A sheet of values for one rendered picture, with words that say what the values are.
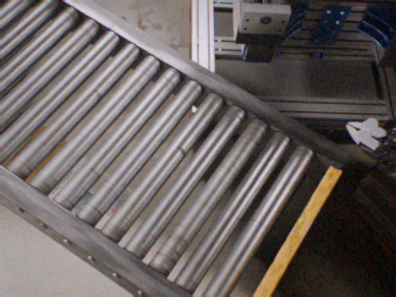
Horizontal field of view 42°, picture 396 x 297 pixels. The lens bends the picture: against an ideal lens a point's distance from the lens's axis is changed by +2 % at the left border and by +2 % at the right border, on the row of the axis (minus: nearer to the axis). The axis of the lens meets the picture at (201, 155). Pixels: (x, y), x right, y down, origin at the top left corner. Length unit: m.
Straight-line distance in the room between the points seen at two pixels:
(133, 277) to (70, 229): 0.17
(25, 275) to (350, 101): 1.37
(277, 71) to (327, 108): 0.26
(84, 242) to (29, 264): 0.87
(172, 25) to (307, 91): 0.75
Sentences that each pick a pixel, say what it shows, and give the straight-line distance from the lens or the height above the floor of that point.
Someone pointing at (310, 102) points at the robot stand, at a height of 0.22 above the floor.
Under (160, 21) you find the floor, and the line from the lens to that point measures 2.49.
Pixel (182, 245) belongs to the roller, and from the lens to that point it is 1.11.
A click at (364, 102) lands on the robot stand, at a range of 2.11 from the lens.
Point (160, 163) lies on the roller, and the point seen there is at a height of 0.80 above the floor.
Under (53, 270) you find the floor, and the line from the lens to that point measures 1.95.
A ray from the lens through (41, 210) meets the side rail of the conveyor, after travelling 1.16.
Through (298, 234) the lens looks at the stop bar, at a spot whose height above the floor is 0.82.
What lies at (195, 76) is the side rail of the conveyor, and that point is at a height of 0.80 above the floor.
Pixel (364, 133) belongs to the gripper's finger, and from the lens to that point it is 1.32.
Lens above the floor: 1.86
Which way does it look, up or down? 62 degrees down
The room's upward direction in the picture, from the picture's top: 11 degrees clockwise
